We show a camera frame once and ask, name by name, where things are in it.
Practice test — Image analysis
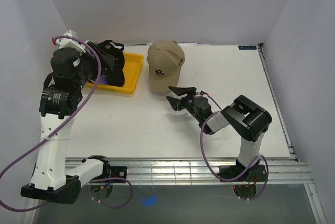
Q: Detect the beige baseball cap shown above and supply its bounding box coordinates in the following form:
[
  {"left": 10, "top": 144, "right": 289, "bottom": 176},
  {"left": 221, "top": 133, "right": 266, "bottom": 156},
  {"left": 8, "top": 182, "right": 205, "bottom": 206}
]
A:
[{"left": 147, "top": 40, "right": 185, "bottom": 94}]

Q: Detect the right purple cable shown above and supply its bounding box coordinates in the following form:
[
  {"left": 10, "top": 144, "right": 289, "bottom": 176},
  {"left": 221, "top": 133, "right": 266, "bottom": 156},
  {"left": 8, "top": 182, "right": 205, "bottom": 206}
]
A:
[{"left": 200, "top": 92, "right": 269, "bottom": 201}]

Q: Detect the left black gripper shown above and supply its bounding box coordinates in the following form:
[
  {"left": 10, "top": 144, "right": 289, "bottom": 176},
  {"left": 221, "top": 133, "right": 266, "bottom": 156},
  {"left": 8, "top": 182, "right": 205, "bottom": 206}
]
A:
[{"left": 74, "top": 41, "right": 114, "bottom": 89}]

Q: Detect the purple cable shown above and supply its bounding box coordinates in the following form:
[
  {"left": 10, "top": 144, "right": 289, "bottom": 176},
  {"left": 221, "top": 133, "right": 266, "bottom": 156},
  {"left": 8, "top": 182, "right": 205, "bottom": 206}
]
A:
[
  {"left": 0, "top": 36, "right": 133, "bottom": 212},
  {"left": 200, "top": 92, "right": 269, "bottom": 201}
]

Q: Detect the black baseball cap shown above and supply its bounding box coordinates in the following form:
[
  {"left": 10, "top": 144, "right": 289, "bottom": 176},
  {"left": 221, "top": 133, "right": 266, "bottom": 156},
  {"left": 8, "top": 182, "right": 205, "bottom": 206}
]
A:
[{"left": 96, "top": 40, "right": 125, "bottom": 87}]

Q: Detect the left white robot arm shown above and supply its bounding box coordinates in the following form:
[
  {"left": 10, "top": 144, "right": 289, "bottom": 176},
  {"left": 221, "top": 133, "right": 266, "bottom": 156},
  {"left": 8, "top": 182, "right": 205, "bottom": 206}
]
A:
[{"left": 21, "top": 41, "right": 113, "bottom": 204}]

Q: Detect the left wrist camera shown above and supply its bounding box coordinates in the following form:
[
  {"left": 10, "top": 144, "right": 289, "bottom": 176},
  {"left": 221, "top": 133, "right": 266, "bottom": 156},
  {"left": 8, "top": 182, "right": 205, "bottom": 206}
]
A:
[{"left": 52, "top": 29, "right": 85, "bottom": 53}]

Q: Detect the aluminium frame rail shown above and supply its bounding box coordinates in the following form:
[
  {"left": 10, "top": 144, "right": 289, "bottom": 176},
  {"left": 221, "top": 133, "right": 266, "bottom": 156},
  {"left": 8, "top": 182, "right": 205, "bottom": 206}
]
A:
[{"left": 22, "top": 159, "right": 327, "bottom": 223}]

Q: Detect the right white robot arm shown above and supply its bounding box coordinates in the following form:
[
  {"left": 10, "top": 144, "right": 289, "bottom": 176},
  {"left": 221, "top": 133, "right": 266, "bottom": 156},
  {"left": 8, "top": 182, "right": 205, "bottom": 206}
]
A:
[{"left": 166, "top": 86, "right": 272, "bottom": 181}]

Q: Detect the purple visor cap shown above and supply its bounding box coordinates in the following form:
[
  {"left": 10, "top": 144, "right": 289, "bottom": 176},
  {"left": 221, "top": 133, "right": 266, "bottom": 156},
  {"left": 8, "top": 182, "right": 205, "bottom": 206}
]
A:
[{"left": 98, "top": 76, "right": 108, "bottom": 85}]

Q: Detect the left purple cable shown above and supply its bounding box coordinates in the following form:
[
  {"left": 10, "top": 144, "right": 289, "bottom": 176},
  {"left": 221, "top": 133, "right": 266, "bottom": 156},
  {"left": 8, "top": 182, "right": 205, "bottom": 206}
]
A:
[{"left": 0, "top": 36, "right": 133, "bottom": 212}]

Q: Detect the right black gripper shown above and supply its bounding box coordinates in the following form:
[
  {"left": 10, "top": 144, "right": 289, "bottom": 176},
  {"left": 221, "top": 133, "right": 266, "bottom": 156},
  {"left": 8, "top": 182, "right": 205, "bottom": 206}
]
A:
[{"left": 166, "top": 86, "right": 202, "bottom": 122}]

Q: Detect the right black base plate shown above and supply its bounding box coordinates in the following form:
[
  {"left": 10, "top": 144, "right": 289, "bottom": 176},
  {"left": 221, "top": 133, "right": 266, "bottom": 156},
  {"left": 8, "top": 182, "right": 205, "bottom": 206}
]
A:
[{"left": 218, "top": 164, "right": 267, "bottom": 182}]

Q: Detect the yellow plastic tray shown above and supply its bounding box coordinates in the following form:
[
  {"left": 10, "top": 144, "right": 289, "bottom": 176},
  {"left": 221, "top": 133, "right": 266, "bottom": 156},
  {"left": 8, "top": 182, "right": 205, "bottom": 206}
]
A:
[{"left": 96, "top": 52, "right": 144, "bottom": 94}]

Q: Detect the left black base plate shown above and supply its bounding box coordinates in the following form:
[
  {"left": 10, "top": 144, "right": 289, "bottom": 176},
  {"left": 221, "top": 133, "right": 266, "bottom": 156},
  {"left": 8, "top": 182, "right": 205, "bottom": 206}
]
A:
[{"left": 93, "top": 166, "right": 128, "bottom": 180}]

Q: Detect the blue table label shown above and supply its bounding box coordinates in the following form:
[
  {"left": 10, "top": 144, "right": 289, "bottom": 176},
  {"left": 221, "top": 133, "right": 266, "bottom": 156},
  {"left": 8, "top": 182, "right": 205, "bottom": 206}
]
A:
[{"left": 238, "top": 46, "right": 257, "bottom": 50}]

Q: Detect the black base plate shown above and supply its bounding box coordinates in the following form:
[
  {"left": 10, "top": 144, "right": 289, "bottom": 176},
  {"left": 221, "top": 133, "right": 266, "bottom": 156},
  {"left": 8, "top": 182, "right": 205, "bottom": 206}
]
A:
[
  {"left": 93, "top": 166, "right": 128, "bottom": 180},
  {"left": 218, "top": 164, "right": 267, "bottom": 182}
]

